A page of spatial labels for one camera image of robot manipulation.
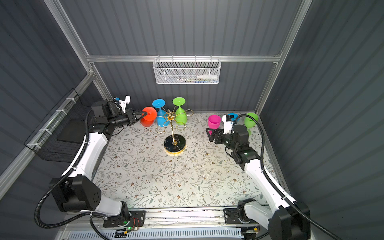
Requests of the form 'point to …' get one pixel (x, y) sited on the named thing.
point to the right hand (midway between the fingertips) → (213, 130)
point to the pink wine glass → (214, 121)
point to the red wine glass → (148, 120)
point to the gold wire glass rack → (174, 144)
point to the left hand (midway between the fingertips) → (146, 113)
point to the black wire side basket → (60, 137)
